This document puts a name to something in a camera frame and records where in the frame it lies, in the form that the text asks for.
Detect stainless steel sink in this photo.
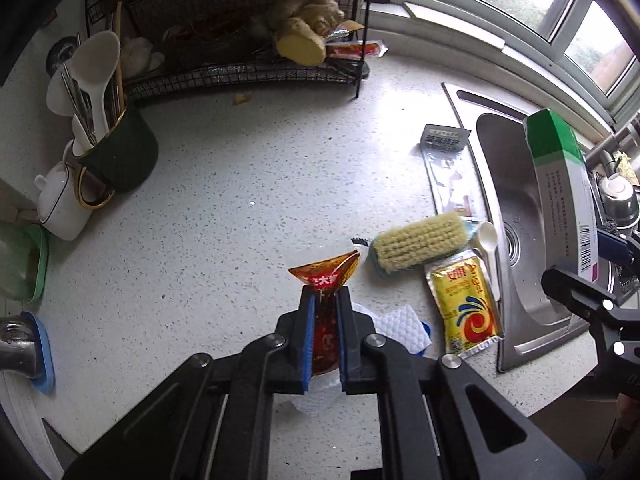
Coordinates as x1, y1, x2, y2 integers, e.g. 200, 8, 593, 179
441, 82, 640, 373

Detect metal chopsticks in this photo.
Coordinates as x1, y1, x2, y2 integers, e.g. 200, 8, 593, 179
60, 62, 98, 146

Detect ginger root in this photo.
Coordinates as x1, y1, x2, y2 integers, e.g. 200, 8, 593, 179
265, 0, 346, 67

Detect black wire rack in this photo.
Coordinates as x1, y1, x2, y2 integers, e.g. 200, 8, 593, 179
85, 0, 371, 101

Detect dark red sauce packet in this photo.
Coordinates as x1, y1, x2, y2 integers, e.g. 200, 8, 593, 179
288, 250, 362, 377

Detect yellow bristle scrub brush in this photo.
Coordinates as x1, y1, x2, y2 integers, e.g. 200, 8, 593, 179
367, 211, 468, 277

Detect garlic bulb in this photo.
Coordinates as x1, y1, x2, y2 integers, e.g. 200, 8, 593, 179
122, 37, 163, 78

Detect blue plastic tray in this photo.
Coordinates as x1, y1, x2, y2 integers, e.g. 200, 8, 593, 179
20, 311, 56, 395

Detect green white medicine box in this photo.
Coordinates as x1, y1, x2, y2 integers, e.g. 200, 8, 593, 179
522, 108, 603, 283

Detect white plastic spoon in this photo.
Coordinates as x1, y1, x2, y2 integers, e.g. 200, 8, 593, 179
470, 221, 501, 301

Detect dried red chilies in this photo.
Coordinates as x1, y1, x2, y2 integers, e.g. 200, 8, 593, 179
165, 15, 251, 46

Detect dark green utensil mug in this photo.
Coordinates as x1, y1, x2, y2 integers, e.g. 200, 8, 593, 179
72, 105, 160, 211

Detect white rice paddle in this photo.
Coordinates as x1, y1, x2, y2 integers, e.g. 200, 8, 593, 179
46, 30, 122, 143

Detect yellow sauce packet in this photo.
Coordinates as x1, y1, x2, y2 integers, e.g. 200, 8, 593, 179
425, 250, 505, 358

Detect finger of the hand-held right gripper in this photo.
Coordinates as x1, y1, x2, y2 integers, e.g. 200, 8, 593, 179
541, 267, 622, 332
595, 230, 640, 266

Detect white foam pad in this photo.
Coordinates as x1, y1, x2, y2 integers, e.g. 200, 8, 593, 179
290, 310, 433, 416

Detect clear packet grey label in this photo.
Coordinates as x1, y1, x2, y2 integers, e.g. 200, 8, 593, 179
417, 124, 488, 221

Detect red snack packet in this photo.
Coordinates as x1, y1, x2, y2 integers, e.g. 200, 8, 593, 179
325, 40, 388, 61

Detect green plastic bowl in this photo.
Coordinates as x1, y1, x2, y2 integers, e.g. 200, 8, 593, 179
0, 224, 50, 303

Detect steel kitchen faucet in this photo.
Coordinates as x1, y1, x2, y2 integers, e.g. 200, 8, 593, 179
582, 115, 640, 231

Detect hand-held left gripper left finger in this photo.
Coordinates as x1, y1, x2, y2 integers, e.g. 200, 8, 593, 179
65, 284, 317, 480

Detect white framed window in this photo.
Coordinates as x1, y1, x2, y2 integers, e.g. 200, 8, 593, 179
365, 0, 640, 126

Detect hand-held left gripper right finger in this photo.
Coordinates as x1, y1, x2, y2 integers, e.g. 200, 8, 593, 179
336, 287, 586, 480

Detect white ceramic teapot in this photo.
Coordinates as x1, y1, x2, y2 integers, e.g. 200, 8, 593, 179
34, 140, 93, 241

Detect wooden chopsticks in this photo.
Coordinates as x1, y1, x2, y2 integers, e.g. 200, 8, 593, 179
112, 2, 126, 116

